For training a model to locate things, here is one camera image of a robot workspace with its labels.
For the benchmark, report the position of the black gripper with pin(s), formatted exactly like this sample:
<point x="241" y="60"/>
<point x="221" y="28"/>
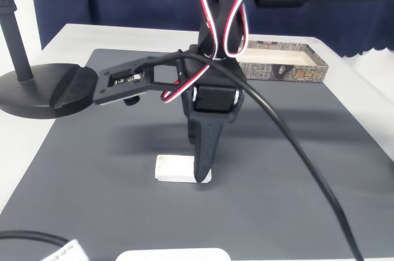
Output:
<point x="212" y="98"/>

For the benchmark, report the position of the white rectangular block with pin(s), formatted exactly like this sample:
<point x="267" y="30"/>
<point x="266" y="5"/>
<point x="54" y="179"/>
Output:
<point x="174" y="168"/>

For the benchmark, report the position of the patterned open cardboard box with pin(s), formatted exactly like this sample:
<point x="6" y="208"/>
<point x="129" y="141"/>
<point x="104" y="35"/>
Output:
<point x="277" y="71"/>

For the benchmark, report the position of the grey desk mat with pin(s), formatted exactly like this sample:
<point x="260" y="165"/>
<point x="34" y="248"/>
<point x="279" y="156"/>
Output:
<point x="107" y="165"/>

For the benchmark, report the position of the white flat device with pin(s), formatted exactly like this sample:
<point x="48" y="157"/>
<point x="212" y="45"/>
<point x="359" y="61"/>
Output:
<point x="172" y="255"/>

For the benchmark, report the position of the white printed label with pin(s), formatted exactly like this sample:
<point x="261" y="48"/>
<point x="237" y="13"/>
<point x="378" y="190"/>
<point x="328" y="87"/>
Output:
<point x="66" y="251"/>

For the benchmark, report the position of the black round-base camera stand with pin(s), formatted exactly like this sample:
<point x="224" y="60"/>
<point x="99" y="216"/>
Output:
<point x="74" y="88"/>

